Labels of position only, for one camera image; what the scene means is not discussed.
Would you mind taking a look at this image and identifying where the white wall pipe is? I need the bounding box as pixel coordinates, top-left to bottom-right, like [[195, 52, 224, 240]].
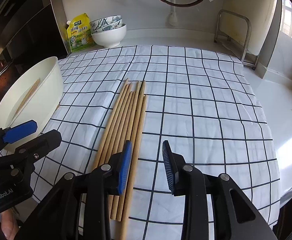
[[167, 0, 179, 27]]

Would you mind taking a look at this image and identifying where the white checkered cloth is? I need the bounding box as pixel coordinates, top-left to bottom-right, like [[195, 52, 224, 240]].
[[25, 46, 280, 239]]

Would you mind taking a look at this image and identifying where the large cream oval basin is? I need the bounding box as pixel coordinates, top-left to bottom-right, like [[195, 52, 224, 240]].
[[0, 56, 63, 152]]

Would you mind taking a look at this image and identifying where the metal rack frame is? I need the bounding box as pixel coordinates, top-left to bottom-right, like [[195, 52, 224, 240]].
[[214, 9, 259, 70]]

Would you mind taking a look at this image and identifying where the yellow detergent refill pouch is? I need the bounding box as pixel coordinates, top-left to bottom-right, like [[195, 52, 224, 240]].
[[67, 13, 94, 53]]

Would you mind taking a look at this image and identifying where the blue patterned bowl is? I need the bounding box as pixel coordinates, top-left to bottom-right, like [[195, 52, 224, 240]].
[[90, 15, 122, 30], [91, 19, 123, 33]]

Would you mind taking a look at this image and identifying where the left hand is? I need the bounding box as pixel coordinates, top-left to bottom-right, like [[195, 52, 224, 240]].
[[1, 209, 19, 240]]

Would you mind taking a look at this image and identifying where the white ceramic bowl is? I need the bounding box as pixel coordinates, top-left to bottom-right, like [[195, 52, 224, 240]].
[[92, 24, 126, 48]]

